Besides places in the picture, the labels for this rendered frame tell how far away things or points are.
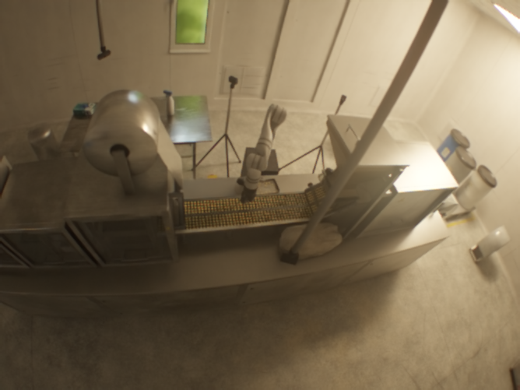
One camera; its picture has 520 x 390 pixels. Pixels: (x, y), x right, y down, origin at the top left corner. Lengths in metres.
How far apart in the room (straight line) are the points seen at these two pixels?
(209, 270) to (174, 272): 0.20
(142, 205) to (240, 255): 0.71
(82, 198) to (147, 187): 0.29
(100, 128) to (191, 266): 0.93
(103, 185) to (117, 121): 0.39
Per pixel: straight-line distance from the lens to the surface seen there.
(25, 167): 1.65
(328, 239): 1.57
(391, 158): 1.35
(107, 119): 0.92
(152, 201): 1.09
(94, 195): 1.18
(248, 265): 1.55
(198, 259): 1.54
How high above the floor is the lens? 2.23
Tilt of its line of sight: 52 degrees down
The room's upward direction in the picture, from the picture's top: 17 degrees clockwise
